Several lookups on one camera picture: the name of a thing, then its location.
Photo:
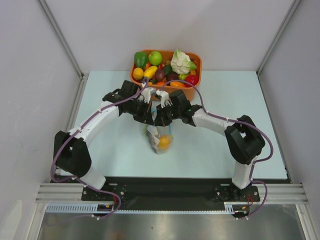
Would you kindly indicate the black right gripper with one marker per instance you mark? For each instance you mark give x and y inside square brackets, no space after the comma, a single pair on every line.
[163,115]

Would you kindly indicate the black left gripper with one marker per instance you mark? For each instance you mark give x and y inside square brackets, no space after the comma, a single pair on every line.
[146,116]

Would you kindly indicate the grey fake fish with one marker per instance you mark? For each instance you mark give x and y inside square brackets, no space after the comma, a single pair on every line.
[153,135]

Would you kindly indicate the clear zip top bag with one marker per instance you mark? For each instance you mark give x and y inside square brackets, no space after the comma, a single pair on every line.
[162,131]

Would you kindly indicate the orange fake orange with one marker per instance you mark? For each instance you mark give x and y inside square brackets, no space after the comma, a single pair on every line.
[164,142]

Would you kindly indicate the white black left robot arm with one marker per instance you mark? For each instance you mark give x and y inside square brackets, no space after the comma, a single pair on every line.
[71,149]

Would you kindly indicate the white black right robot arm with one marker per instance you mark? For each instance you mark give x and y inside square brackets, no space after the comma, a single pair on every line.
[244,141]

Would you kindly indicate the orange fake mango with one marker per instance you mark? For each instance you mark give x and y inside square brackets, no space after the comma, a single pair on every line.
[177,84]

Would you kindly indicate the dark purple fake fruit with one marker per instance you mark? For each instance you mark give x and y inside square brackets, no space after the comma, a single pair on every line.
[159,75]

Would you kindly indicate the yellow fake mango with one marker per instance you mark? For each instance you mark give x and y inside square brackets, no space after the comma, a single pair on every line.
[150,72]

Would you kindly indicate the yellow fake lemon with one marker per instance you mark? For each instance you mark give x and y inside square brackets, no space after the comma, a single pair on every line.
[138,73]

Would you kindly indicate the dark green fake avocado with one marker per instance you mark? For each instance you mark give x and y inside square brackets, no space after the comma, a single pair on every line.
[167,69]

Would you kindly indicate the red fake apple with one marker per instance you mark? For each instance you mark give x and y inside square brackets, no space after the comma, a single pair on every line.
[191,80]

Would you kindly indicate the green fake bell pepper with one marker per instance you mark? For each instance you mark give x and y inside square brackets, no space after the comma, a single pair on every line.
[140,59]

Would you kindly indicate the green fake apple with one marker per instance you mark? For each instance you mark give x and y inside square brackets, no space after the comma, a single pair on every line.
[155,58]

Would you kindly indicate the white green fake cabbage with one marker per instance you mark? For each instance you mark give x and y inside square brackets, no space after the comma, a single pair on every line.
[181,63]

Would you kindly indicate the orange plastic basket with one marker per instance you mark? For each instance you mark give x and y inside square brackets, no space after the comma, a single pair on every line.
[164,85]

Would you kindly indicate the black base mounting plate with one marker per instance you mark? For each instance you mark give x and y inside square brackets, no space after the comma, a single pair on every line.
[168,201]

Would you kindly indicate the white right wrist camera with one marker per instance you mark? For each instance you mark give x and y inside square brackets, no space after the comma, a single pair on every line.
[163,96]

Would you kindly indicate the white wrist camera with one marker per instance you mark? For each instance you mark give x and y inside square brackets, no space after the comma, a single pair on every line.
[163,96]
[147,93]

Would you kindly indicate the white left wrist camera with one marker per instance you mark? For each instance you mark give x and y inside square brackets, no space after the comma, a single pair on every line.
[147,93]

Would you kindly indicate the grey slotted cable duct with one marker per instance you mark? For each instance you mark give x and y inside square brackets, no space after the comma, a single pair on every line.
[140,207]

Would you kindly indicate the left aluminium corner post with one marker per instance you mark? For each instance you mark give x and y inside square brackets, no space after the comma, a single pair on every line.
[45,8]

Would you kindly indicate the aluminium corner post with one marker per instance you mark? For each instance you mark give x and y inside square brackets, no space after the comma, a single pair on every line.
[45,8]
[279,35]

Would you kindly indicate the aluminium front frame rail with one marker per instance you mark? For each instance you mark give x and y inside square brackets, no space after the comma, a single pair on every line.
[273,193]

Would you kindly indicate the right aluminium corner post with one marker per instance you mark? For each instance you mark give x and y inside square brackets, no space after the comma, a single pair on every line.
[279,35]

